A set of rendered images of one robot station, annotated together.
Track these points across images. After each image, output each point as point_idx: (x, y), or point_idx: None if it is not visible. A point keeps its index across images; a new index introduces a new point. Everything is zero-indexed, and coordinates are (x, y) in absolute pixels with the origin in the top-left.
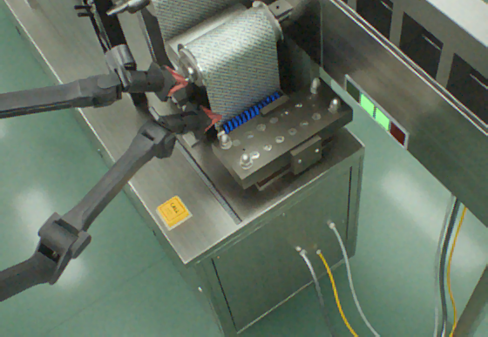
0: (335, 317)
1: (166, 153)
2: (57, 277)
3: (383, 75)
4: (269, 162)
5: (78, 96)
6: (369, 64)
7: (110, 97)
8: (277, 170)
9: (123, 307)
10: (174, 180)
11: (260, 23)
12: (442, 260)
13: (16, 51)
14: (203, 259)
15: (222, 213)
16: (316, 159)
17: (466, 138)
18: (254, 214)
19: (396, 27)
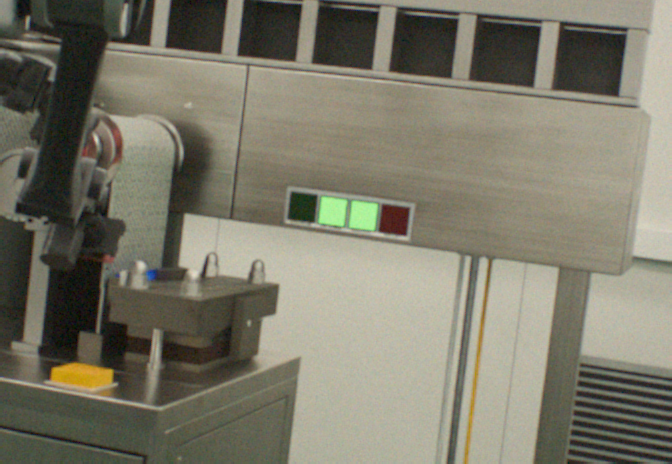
0: None
1: (74, 253)
2: (78, 214)
3: (365, 131)
4: (221, 296)
5: (4, 53)
6: (338, 132)
7: (38, 81)
8: (216, 342)
9: None
10: (44, 368)
11: (156, 125)
12: None
13: None
14: (172, 430)
15: (166, 383)
16: (255, 349)
17: (510, 127)
18: (217, 383)
19: (384, 40)
